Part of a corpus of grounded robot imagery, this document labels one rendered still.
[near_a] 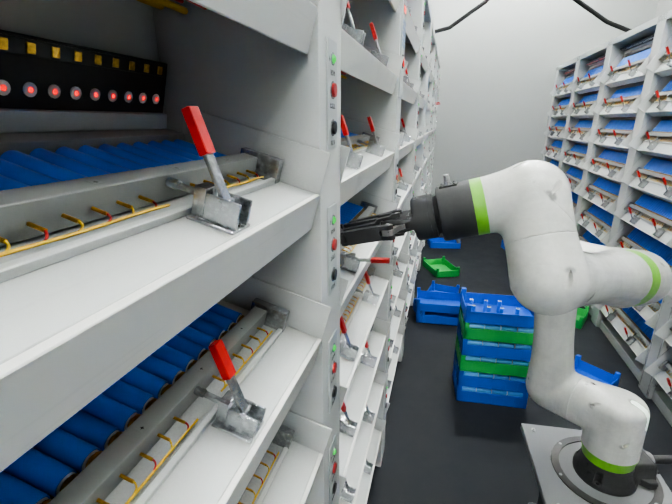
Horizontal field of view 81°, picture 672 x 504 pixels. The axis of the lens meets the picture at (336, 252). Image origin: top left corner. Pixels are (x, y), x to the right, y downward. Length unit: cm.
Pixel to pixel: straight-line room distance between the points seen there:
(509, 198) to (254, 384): 44
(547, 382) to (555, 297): 68
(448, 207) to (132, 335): 51
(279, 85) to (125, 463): 39
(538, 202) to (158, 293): 53
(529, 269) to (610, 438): 73
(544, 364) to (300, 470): 81
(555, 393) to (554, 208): 74
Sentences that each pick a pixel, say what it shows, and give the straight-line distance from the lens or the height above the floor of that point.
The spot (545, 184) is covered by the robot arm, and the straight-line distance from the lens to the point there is 65.
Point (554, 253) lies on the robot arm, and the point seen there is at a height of 104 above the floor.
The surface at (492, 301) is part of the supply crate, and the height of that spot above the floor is 42.
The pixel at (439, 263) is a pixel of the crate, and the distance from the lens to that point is 366.
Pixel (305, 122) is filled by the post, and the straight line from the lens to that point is 47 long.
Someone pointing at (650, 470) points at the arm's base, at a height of 36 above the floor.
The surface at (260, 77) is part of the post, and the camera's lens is 50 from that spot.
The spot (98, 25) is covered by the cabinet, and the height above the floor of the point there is 131.
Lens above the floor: 122
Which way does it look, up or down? 18 degrees down
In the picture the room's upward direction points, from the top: straight up
